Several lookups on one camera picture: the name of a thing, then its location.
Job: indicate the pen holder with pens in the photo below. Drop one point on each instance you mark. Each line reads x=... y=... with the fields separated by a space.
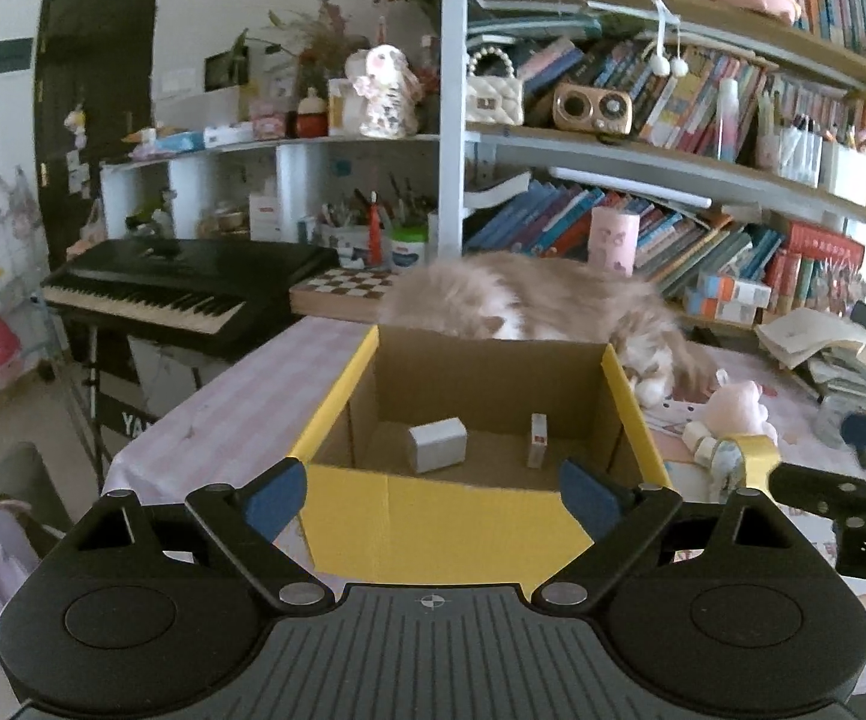
x=343 y=229

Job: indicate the white charger cube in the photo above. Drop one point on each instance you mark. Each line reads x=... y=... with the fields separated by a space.
x=701 y=444

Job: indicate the white printed carton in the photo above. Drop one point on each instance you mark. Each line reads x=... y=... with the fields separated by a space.
x=677 y=450

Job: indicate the row of leaning blue books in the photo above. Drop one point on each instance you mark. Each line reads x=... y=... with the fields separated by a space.
x=538 y=229

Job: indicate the orange and white boxes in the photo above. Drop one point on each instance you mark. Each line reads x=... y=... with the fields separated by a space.
x=729 y=296

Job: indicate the pink printed cup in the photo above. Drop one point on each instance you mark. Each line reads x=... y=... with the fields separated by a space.
x=613 y=240

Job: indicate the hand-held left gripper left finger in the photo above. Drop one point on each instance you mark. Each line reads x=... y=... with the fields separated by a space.
x=275 y=499

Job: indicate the low white shelf unit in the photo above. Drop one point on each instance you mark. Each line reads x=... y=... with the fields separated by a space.
x=185 y=180

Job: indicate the white doll figure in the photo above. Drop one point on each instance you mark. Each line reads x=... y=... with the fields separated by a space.
x=384 y=94

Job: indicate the slim white bottle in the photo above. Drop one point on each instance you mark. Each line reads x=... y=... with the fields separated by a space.
x=728 y=124

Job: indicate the pile of papers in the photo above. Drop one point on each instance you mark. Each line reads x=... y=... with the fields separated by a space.
x=830 y=349

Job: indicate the pink plush toy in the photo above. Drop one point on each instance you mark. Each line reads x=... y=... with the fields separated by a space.
x=736 y=405

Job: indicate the white and blue jar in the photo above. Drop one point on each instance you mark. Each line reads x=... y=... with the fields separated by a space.
x=409 y=251

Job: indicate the small red and white box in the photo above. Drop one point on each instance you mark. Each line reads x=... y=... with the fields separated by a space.
x=537 y=442

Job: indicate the black electronic keyboard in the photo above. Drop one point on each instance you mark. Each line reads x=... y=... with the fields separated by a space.
x=178 y=270

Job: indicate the fluffy cream cat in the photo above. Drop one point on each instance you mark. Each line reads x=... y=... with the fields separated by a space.
x=553 y=300

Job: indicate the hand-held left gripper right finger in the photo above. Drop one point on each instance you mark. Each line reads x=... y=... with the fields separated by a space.
x=590 y=502

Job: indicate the gold retro radio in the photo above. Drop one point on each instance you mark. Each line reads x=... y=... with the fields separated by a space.
x=592 y=109

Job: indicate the cardboard box with yellow tape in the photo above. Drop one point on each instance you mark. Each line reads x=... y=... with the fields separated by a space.
x=433 y=517

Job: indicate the white quilted handbag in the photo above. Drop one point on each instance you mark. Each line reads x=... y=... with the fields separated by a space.
x=493 y=97

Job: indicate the row of colourful upright books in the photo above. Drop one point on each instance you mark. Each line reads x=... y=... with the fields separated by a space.
x=673 y=97

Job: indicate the dark chair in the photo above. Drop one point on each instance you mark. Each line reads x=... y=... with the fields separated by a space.
x=24 y=487

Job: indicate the red tube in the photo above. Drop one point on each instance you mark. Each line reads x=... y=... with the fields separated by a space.
x=377 y=236

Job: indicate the wooden chessboard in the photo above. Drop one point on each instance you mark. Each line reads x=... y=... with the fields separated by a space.
x=343 y=289

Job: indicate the white pencil holders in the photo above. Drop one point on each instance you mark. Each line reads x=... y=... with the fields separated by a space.
x=815 y=157

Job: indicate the dark door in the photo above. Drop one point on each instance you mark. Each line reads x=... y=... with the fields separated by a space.
x=96 y=90

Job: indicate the row of red books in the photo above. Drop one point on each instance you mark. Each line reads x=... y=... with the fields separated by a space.
x=815 y=270

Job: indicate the dried flower bouquet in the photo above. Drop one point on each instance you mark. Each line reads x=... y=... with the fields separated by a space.
x=324 y=26

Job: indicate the keyboard stand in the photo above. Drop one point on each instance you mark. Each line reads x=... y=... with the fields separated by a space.
x=92 y=390

